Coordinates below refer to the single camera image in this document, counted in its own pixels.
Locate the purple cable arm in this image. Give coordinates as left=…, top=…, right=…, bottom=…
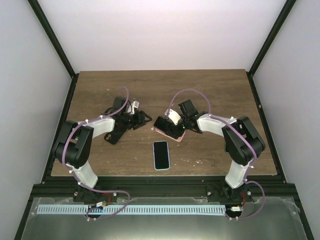
left=61, top=86, right=131, bottom=222
left=169, top=88, right=266, bottom=221

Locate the pink phone case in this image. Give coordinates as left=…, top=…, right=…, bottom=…
left=154, top=127, right=186, bottom=142

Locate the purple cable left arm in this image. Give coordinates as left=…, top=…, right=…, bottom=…
left=61, top=86, right=131, bottom=222

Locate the purple-edged smartphone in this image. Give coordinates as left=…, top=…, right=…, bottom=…
left=153, top=141, right=170, bottom=170

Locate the light blue phone case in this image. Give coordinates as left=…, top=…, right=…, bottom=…
left=152, top=140, right=171, bottom=172

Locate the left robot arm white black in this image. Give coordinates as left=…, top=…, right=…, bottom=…
left=52, top=96, right=152, bottom=202

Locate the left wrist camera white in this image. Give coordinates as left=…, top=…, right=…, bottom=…
left=127, top=100, right=140, bottom=115

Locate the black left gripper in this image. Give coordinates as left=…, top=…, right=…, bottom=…
left=121, top=110, right=152, bottom=130

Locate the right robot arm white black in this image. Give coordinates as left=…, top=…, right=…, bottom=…
left=164, top=99, right=266, bottom=202

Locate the metal base plate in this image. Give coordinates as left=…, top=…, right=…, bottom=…
left=22, top=197, right=307, bottom=240

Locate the black phone case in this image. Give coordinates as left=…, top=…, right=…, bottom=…
left=103, top=125, right=129, bottom=145

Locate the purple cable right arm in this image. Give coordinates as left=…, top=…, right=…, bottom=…
left=169, top=88, right=266, bottom=221

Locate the light blue slotted cable duct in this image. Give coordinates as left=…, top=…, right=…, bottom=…
left=36, top=204, right=226, bottom=216

